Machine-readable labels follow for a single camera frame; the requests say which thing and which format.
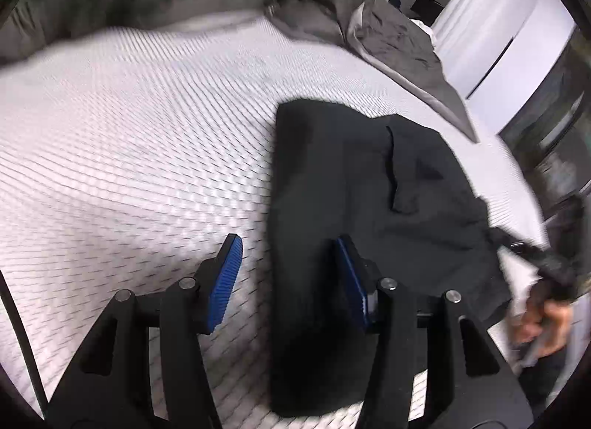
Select right hand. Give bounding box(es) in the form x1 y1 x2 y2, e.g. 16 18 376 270
512 280 573 359

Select black pants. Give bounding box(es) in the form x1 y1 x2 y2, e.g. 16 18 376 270
267 96 523 418

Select dark glass wardrobe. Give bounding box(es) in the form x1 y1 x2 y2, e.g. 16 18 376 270
500 29 590 218

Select white curtain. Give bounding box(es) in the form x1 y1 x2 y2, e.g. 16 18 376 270
433 0 575 99

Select white honeycomb mattress cover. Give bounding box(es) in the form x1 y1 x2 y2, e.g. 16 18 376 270
1 18 546 428

